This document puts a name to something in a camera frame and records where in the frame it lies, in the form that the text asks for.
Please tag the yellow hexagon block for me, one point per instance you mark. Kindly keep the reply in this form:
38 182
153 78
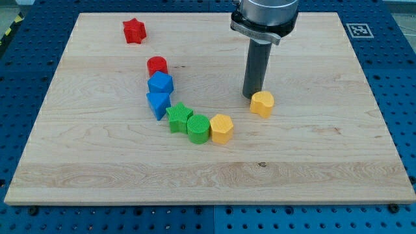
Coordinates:
221 128

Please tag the green star block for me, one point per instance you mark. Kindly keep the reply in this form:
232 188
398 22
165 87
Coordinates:
178 116

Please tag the green cylinder block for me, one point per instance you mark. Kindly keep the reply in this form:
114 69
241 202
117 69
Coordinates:
198 129

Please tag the blue cube block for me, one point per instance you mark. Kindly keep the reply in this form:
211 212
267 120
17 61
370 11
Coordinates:
161 82

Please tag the red star block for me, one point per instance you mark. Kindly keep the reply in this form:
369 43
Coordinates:
134 31

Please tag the blue triangle block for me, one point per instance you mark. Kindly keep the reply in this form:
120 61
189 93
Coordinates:
158 103

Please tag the white fiducial marker tag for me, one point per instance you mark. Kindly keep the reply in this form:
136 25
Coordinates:
359 30

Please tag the wooden board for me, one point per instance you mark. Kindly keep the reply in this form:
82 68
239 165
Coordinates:
96 141

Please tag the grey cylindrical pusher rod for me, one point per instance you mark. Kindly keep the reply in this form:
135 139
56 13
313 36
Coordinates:
256 66

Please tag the yellow heart block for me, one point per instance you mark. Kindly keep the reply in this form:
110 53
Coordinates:
262 103

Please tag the red cylinder block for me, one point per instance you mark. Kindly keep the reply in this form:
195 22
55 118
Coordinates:
157 64

